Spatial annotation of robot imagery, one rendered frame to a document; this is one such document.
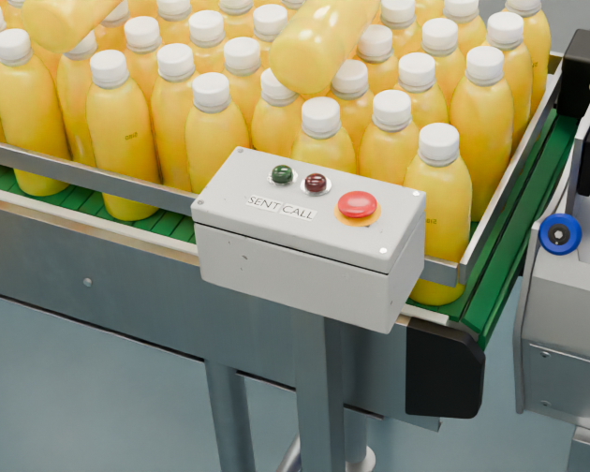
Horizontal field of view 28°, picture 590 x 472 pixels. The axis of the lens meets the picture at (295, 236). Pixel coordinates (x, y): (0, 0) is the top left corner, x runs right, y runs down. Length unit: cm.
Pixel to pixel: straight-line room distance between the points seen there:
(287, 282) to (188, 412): 127
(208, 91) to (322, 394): 34
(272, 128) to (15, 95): 31
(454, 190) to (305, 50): 20
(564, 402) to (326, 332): 40
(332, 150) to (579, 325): 34
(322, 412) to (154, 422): 110
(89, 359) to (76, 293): 101
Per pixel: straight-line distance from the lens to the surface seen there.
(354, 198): 108
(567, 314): 132
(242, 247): 111
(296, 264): 109
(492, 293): 130
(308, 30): 119
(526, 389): 149
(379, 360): 132
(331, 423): 131
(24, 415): 244
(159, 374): 244
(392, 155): 121
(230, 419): 155
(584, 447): 153
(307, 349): 122
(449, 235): 120
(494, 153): 131
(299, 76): 121
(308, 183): 110
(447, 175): 117
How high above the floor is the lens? 181
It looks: 42 degrees down
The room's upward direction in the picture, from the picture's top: 4 degrees counter-clockwise
